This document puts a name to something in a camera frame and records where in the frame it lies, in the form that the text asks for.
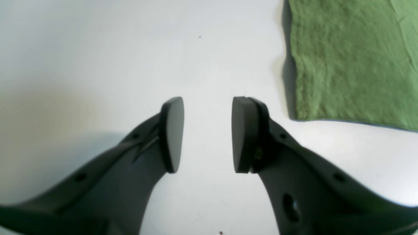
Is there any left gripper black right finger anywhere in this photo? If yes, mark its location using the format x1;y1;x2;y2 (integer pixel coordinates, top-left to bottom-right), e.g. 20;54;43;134
232;97;418;235

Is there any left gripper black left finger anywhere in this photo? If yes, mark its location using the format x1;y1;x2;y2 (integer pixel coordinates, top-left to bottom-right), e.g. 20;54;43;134
0;97;184;235

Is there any olive green T-shirt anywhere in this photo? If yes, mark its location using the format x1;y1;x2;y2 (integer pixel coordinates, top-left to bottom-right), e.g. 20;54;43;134
289;0;418;132

